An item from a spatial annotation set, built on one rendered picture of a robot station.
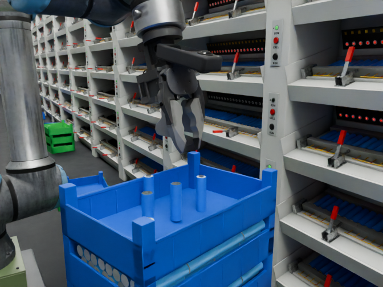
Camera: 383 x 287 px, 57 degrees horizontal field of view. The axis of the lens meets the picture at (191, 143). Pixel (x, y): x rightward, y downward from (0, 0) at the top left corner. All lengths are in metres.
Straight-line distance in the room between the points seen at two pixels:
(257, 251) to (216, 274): 0.11
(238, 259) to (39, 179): 0.78
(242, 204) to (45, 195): 0.80
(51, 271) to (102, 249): 0.97
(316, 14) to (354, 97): 0.23
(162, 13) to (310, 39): 0.54
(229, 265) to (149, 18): 0.42
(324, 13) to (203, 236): 0.63
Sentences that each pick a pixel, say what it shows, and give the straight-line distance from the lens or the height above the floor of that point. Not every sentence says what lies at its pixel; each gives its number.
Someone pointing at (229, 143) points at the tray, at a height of 0.47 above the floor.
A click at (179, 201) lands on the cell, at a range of 0.58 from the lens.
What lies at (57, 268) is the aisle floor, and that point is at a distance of 1.47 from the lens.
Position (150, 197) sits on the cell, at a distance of 0.53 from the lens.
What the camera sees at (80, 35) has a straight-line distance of 3.61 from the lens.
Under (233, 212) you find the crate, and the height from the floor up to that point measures 0.52.
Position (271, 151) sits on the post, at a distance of 1.06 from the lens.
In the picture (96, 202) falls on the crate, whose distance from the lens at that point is 0.61.
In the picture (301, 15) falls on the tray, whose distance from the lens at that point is 0.99.
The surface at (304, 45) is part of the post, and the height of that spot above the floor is 0.79.
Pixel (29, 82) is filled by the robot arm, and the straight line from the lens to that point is 1.21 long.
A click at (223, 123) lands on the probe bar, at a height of 0.52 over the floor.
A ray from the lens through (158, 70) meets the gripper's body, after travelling 0.61.
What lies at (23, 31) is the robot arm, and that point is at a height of 0.84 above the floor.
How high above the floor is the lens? 0.74
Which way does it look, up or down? 13 degrees down
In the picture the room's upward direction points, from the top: straight up
